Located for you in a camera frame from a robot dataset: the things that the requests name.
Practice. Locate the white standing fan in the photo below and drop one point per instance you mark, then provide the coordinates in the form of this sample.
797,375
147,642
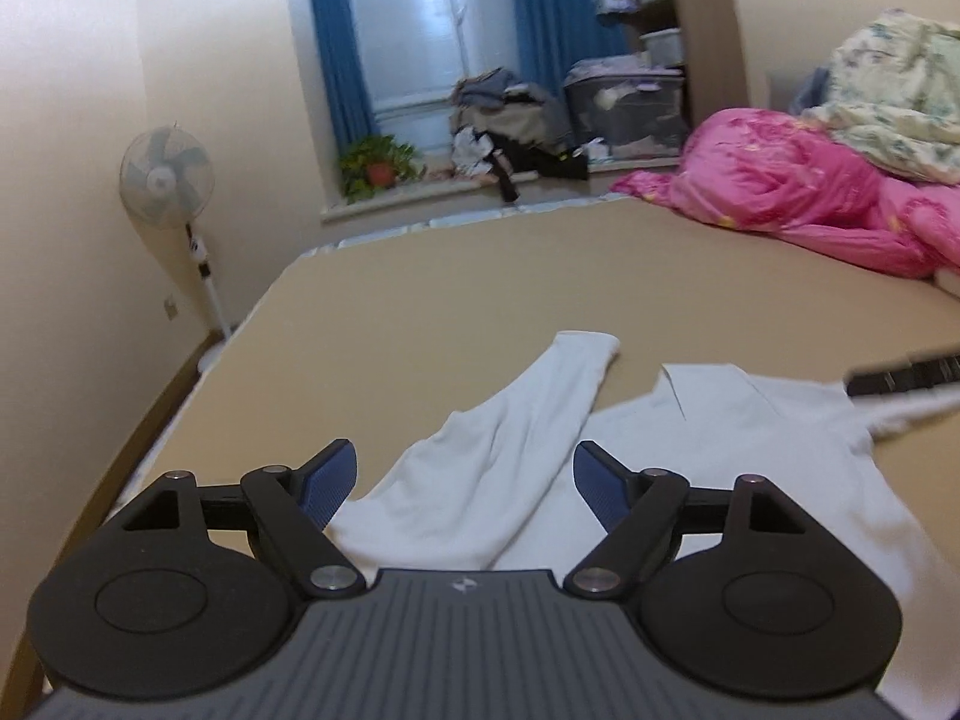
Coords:
166,178

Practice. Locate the blue curtain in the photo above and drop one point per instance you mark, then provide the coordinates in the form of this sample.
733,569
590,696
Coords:
337,52
555,7

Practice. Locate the blue cloth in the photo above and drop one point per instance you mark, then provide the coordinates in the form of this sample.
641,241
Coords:
810,94

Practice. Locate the potted green plant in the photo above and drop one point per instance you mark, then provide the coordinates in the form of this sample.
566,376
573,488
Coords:
375,163

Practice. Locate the large clear storage box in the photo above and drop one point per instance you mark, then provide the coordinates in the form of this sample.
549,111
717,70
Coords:
630,109

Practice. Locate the pale floral quilt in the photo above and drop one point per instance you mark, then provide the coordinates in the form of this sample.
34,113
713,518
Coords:
892,97

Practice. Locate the small clear storage box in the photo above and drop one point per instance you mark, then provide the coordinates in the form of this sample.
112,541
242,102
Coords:
664,46

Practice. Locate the white hooded sweatshirt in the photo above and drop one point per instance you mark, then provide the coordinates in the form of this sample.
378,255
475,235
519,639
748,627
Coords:
487,480

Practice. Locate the pink quilt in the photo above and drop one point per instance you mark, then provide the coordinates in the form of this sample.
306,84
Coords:
772,172

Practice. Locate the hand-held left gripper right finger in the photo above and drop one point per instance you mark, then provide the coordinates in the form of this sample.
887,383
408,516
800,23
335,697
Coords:
600,480

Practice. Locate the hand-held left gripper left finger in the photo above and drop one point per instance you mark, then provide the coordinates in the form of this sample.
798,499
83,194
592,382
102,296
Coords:
330,480

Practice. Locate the pile of dark clothes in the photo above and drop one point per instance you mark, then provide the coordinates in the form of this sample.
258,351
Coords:
510,120

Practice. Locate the wooden shelf unit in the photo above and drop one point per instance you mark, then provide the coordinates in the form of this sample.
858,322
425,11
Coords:
709,7

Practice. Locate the bed with beige sheet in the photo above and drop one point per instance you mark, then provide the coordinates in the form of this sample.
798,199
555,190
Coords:
450,277

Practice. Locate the window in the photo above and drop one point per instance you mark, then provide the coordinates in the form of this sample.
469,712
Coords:
427,37

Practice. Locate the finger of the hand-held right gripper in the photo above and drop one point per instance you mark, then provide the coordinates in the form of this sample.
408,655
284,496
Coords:
907,376

